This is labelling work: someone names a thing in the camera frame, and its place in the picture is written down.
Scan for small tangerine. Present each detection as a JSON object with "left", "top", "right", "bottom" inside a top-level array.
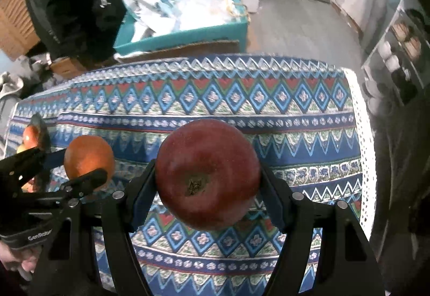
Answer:
[
  {"left": 21, "top": 178, "right": 37, "bottom": 193},
  {"left": 23, "top": 124, "right": 39, "bottom": 149}
]

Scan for large orange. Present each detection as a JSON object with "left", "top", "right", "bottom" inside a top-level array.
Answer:
[{"left": 63, "top": 135, "right": 115, "bottom": 191}]

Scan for red apple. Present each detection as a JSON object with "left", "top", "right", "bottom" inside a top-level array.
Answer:
[{"left": 155, "top": 118, "right": 261, "bottom": 230}]

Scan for yellow pear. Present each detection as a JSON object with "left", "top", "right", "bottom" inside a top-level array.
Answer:
[{"left": 16, "top": 144, "right": 27, "bottom": 153}]

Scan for person left hand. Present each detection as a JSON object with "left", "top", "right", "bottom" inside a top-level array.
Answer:
[{"left": 0, "top": 240, "right": 43, "bottom": 275}]

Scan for grey clothes pile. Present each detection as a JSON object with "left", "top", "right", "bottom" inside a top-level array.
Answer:
[{"left": 1, "top": 53, "right": 55, "bottom": 149}]

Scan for brown cardboard box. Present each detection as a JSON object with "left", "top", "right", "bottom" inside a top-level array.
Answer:
[{"left": 50, "top": 57, "right": 87, "bottom": 79}]

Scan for wooden louvered cabinet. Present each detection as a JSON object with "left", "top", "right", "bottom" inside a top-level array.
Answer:
[{"left": 0, "top": 0, "right": 40, "bottom": 61}]

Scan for blue patterned tablecloth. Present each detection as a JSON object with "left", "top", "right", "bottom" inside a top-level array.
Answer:
[{"left": 1, "top": 55, "right": 376, "bottom": 295}]

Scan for dark hanging clothes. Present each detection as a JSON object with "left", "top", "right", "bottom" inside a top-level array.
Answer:
[{"left": 26, "top": 0, "right": 125, "bottom": 65}]

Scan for shoe rack with shoes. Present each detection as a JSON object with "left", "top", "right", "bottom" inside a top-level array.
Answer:
[{"left": 362, "top": 0, "right": 429, "bottom": 116}]

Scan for teal cardboard box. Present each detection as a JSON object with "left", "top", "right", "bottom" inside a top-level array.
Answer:
[{"left": 113, "top": 0, "right": 249, "bottom": 55}]

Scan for clear plastic bag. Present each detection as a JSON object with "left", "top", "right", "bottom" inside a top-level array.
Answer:
[{"left": 171, "top": 0, "right": 247, "bottom": 33}]

